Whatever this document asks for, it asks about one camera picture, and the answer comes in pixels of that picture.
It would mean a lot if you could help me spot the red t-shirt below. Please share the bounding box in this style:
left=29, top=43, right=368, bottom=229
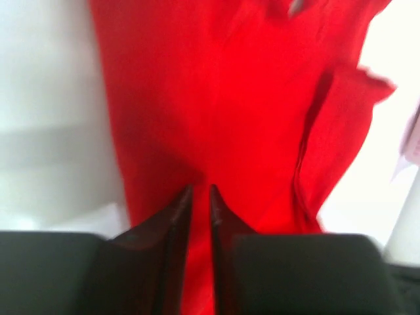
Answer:
left=89, top=1, right=394, bottom=314

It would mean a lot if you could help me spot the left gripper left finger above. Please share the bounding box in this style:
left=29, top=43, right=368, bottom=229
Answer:
left=1, top=187, right=193, bottom=314

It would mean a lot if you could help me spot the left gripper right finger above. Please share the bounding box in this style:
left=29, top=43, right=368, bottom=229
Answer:
left=210, top=186, right=404, bottom=314

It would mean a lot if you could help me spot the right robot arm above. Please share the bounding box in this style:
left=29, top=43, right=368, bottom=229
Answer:
left=384, top=108, right=419, bottom=314

